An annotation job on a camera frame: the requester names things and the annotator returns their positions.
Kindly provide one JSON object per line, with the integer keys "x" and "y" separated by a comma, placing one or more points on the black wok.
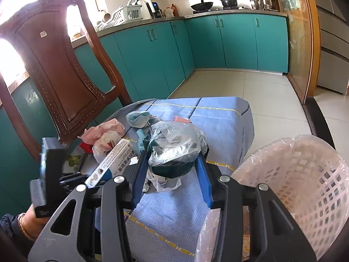
{"x": 202, "y": 6}

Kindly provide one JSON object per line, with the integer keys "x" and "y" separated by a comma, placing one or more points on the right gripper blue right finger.
{"x": 204, "y": 180}

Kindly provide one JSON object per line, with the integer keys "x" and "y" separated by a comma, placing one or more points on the black coffee machine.
{"x": 154, "y": 10}

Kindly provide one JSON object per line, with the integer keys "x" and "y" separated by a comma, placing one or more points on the person's left hand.
{"x": 30, "y": 225}

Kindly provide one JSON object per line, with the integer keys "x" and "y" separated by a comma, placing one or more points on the wooden framed glass door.
{"x": 304, "y": 45}

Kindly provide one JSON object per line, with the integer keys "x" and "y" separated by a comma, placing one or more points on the light blue twisted cloth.
{"x": 142, "y": 141}

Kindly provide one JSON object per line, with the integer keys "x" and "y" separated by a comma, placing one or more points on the brown wooden chair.
{"x": 38, "y": 32}

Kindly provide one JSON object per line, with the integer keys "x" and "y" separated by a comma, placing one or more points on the grey refrigerator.
{"x": 333, "y": 70}

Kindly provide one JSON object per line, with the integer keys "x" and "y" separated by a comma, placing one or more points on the black cooking pot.
{"x": 229, "y": 4}

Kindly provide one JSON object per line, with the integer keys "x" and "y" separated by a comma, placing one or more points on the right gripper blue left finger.
{"x": 138, "y": 178}

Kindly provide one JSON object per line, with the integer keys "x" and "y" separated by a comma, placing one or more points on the pink printed plastic bag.
{"x": 179, "y": 119}

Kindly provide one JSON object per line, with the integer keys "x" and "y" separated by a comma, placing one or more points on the light blue crumpled mask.
{"x": 141, "y": 119}

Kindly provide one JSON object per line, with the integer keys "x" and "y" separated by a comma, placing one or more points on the teal kitchen cabinets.
{"x": 153, "y": 59}

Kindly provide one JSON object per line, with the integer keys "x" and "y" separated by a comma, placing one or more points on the white translucent plastic bag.
{"x": 110, "y": 145}

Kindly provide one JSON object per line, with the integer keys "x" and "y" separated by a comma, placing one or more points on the white dish rack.
{"x": 123, "y": 15}

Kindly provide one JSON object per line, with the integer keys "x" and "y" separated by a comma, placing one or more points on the red snack wrapper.
{"x": 87, "y": 148}

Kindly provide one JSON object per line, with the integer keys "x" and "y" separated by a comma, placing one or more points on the dark green plastic bag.
{"x": 174, "y": 147}

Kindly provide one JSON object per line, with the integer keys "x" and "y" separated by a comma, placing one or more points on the green leafy vegetable sprig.
{"x": 74, "y": 160}

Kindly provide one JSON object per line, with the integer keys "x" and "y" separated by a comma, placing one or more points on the steel stock pot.
{"x": 268, "y": 5}

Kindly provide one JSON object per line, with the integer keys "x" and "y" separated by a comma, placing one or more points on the white toothpaste box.
{"x": 113, "y": 164}

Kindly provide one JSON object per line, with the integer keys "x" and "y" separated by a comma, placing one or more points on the pink lattice trash basket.
{"x": 287, "y": 202}

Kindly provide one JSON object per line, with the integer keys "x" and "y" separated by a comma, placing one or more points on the brown bottle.
{"x": 175, "y": 10}

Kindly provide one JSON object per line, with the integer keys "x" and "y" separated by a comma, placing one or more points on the blue tablecloth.
{"x": 165, "y": 225}

